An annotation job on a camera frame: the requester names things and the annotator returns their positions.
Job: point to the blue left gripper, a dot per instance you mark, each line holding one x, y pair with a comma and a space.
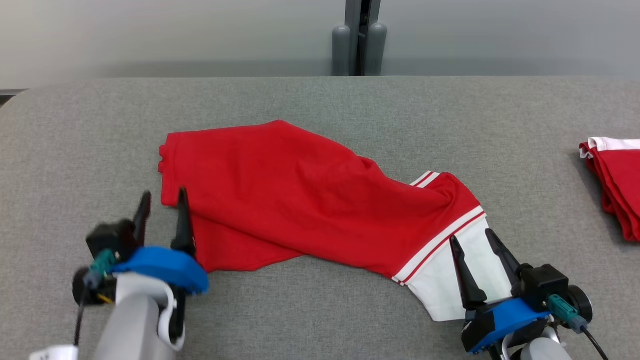
165, 265

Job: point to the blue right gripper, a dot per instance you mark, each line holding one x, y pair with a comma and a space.
505, 315

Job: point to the red shorts with white panel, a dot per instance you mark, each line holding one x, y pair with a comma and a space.
300, 190

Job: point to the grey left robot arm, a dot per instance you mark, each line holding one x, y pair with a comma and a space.
135, 325

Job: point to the white label on left arm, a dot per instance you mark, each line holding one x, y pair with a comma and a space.
55, 354

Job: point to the folded red white garment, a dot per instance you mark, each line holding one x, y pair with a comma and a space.
622, 185

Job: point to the grey cylinder bumper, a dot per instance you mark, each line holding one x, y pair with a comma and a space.
376, 50
341, 50

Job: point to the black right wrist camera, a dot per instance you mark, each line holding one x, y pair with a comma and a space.
542, 285

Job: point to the grey metal frame post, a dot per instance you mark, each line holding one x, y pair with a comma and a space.
351, 15

